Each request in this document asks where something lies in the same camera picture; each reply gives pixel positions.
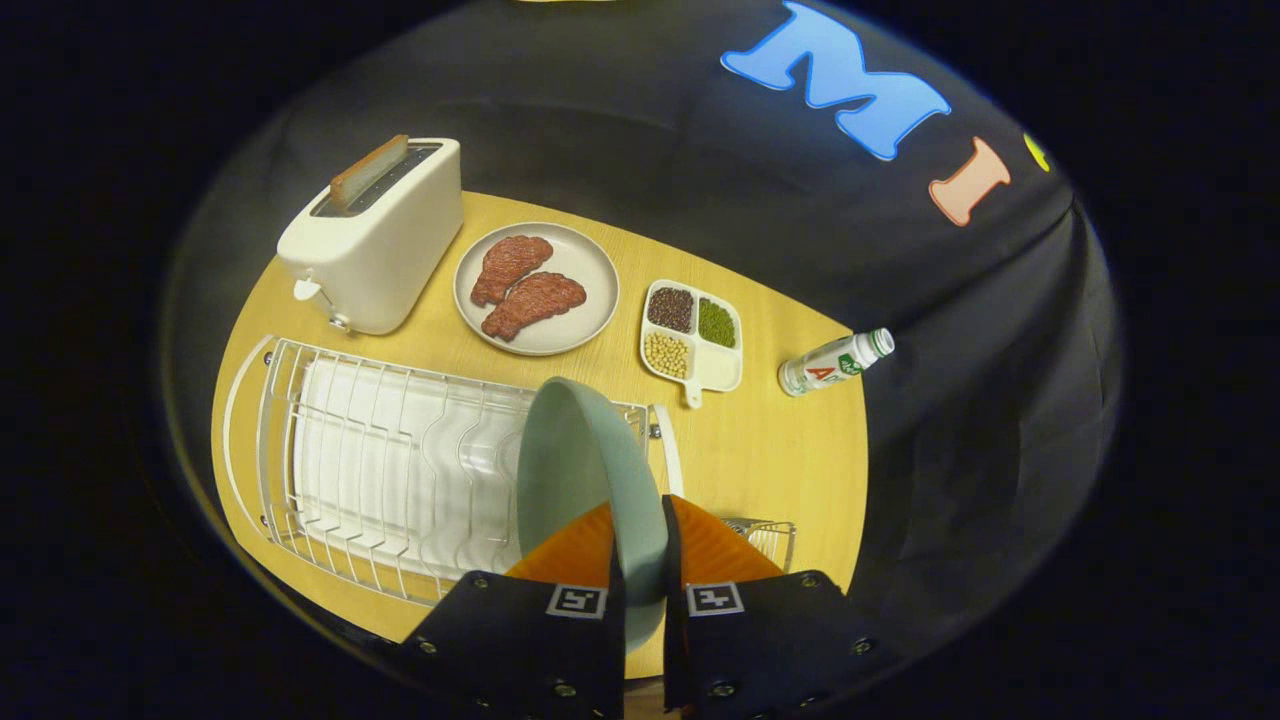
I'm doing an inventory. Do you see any silver wire basket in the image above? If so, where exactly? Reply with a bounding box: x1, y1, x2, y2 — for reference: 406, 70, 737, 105
720, 517, 797, 574

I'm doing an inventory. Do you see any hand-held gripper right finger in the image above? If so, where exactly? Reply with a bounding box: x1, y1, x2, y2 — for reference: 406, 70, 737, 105
662, 495, 886, 720

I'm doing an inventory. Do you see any white drip tray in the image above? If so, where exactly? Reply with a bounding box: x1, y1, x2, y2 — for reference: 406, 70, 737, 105
290, 357, 541, 566

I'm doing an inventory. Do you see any pile of dark red beans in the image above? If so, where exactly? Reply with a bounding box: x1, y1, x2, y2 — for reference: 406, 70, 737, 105
647, 287, 695, 333

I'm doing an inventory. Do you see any white divided dish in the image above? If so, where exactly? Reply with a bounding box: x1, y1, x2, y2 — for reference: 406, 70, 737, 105
640, 279, 744, 409

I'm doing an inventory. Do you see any red meat piece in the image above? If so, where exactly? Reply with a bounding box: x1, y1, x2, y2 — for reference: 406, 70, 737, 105
481, 272, 588, 343
470, 235, 554, 308

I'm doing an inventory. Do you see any white drink bottle green label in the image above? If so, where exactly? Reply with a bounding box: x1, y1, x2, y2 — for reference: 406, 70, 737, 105
778, 328, 895, 398

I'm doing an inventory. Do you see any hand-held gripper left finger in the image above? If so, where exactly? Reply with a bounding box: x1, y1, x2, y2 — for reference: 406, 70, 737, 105
398, 502, 628, 720

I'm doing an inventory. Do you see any brown toast slice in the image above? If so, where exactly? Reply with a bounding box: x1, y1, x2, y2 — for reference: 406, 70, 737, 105
330, 134, 411, 211

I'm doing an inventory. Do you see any pale green plate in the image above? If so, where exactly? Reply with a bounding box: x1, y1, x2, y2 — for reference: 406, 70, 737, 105
515, 377, 669, 656

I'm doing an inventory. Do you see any pile of green beans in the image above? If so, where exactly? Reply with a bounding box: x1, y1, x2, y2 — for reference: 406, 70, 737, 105
698, 298, 737, 349

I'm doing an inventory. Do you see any black backdrop cloth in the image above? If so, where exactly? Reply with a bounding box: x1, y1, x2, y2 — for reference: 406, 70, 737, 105
165, 0, 1121, 691

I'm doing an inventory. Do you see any white toaster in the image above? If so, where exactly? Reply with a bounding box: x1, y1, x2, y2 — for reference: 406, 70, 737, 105
277, 137, 464, 336

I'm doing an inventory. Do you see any white wire dish rack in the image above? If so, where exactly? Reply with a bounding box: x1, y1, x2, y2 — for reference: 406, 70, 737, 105
222, 335, 686, 608

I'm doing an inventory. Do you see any pile of yellow soybeans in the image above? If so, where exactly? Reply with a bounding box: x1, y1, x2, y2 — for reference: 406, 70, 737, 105
645, 332, 691, 380

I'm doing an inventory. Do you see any beige round plate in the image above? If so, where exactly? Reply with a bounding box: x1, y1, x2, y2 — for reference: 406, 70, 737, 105
454, 222, 621, 357

